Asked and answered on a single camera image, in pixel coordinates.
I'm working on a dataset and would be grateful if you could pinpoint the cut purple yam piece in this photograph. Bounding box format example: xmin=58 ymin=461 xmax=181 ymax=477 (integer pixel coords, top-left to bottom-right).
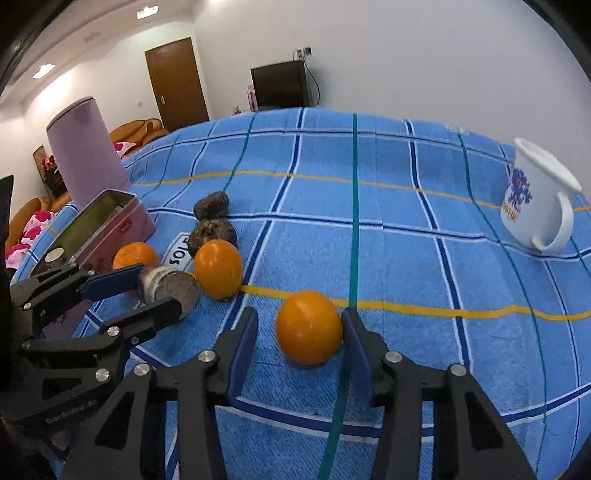
xmin=137 ymin=266 xmax=200 ymax=320

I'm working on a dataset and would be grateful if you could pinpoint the orange tangerine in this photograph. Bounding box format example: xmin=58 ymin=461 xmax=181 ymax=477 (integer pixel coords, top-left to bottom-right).
xmin=112 ymin=242 xmax=160 ymax=270
xmin=194 ymin=239 xmax=242 ymax=301
xmin=276 ymin=290 xmax=342 ymax=366

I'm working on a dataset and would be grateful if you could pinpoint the brown wrinkled passion fruit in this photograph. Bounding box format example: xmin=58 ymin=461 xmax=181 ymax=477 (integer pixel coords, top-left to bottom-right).
xmin=187 ymin=218 xmax=238 ymax=257

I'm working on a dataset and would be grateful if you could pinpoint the dark wrinkled passion fruit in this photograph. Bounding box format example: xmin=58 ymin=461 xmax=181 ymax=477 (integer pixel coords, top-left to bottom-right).
xmin=193 ymin=191 xmax=229 ymax=221

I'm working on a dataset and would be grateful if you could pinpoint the left hand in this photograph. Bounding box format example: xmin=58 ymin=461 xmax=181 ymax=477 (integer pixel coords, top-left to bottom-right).
xmin=1 ymin=417 xmax=77 ymax=461

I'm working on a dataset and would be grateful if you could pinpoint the pink metal tin box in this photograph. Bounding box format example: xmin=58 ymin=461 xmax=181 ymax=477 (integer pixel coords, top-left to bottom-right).
xmin=29 ymin=188 xmax=157 ymax=340

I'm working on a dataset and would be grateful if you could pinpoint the pink floral cushion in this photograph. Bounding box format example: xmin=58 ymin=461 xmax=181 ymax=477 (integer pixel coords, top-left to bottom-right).
xmin=5 ymin=211 xmax=54 ymax=270

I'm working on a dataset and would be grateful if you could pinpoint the brown leather sofa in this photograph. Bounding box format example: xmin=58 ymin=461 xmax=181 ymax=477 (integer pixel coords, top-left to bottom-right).
xmin=5 ymin=192 xmax=71 ymax=250

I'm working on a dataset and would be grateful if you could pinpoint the brown leather armchair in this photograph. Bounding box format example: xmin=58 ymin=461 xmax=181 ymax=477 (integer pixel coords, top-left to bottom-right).
xmin=109 ymin=118 xmax=169 ymax=159

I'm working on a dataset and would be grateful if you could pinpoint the blue plaid tablecloth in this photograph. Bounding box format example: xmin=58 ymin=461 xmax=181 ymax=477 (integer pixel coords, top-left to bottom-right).
xmin=1 ymin=108 xmax=590 ymax=479

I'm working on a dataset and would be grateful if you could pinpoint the white enamel mug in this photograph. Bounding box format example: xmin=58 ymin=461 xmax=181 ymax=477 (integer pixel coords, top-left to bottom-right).
xmin=500 ymin=138 xmax=582 ymax=254

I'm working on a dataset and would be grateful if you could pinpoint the brown wooden door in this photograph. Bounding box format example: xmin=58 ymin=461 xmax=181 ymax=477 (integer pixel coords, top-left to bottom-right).
xmin=144 ymin=37 xmax=209 ymax=131

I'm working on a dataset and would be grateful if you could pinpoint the black television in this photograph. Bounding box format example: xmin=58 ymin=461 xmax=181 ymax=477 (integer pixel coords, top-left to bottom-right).
xmin=250 ymin=60 xmax=311 ymax=111

